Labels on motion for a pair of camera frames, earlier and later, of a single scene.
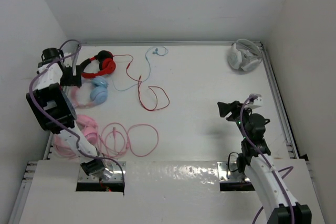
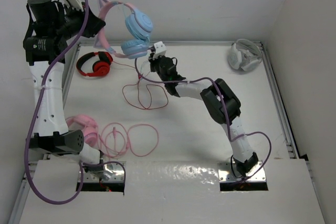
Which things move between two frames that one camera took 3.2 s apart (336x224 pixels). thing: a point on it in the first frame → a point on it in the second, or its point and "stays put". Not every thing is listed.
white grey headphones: (244, 54) stays put
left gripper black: (73, 80) → (92, 25)
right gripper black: (224, 108) → (154, 61)
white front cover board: (155, 192) stays put
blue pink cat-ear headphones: (98, 91) → (139, 25)
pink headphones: (90, 129) stays put
